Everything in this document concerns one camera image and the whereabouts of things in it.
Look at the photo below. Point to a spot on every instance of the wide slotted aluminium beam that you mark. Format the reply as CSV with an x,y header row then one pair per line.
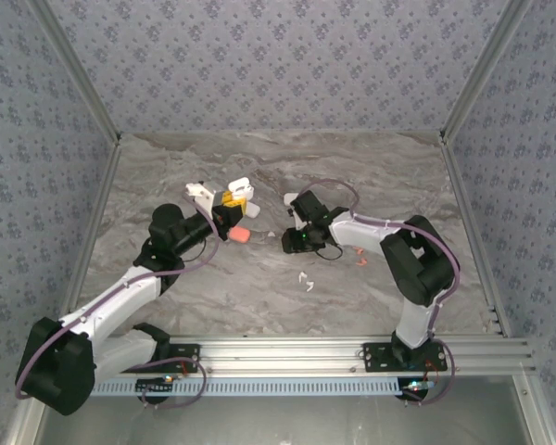
x,y
282,354

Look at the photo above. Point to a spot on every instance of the grey metal panel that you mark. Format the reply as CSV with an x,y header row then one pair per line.
x,y
282,422

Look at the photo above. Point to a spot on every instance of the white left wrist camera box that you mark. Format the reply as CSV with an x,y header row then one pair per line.
x,y
204,194

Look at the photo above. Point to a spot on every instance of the short aluminium frame post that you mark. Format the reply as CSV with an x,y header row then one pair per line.
x,y
535,412
21,428

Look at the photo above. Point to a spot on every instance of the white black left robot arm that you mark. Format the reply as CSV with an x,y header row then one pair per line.
x,y
51,371

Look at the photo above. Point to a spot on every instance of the small black circuit board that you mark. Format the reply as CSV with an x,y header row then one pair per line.
x,y
153,385
417,385

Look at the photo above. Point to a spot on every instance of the aluminium table edge rail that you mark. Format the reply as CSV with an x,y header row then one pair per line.
x,y
90,232
461,185

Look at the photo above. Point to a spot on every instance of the pink earbud charging case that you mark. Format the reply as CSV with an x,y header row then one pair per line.
x,y
241,235

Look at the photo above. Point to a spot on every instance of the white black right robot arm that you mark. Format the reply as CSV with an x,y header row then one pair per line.
x,y
421,264

